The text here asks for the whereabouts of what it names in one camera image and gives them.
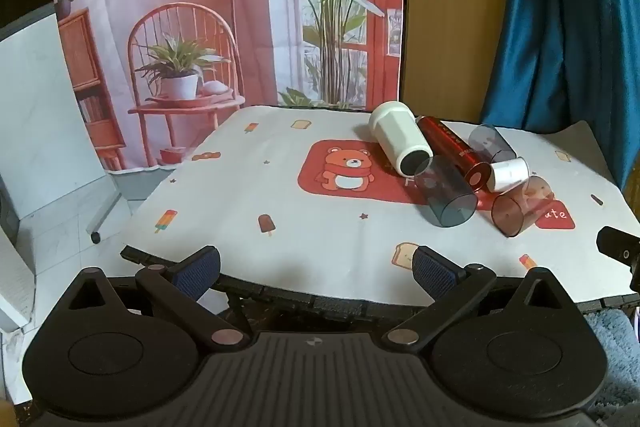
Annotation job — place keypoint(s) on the small white cup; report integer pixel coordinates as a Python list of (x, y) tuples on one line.
[(507, 174)]

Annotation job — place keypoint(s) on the small grey transparent cup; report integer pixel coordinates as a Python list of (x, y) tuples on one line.
[(492, 142)]

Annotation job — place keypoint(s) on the large grey transparent cup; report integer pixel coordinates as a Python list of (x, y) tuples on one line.
[(444, 193)]

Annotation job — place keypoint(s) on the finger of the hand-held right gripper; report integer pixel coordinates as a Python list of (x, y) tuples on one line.
[(616, 246)]

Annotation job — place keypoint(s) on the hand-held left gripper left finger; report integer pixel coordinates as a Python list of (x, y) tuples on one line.
[(196, 273)]

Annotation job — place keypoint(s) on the blue curtain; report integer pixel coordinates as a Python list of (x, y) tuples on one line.
[(565, 17)]

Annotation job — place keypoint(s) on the large white cup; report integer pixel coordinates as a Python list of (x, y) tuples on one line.
[(399, 138)]

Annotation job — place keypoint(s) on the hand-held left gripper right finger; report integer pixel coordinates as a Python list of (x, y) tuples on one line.
[(434, 271)]

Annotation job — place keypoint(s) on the blue fluffy rug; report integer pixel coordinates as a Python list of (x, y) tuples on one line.
[(616, 347)]

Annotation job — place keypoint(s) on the brown transparent cup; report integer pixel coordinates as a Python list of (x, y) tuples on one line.
[(521, 208)]

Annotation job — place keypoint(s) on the wooden panel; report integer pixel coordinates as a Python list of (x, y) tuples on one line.
[(450, 7)]

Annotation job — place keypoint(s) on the bear print tablecloth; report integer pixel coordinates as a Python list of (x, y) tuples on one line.
[(280, 207)]

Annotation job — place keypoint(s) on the white rolling board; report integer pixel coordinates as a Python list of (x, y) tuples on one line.
[(40, 117)]

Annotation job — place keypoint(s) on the red metallic cup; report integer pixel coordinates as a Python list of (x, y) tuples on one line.
[(452, 151)]

